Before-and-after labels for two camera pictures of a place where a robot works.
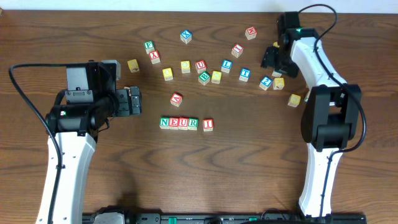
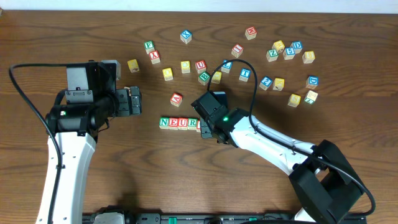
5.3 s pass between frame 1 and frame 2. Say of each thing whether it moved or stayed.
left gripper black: stayed
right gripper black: moved
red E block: stayed
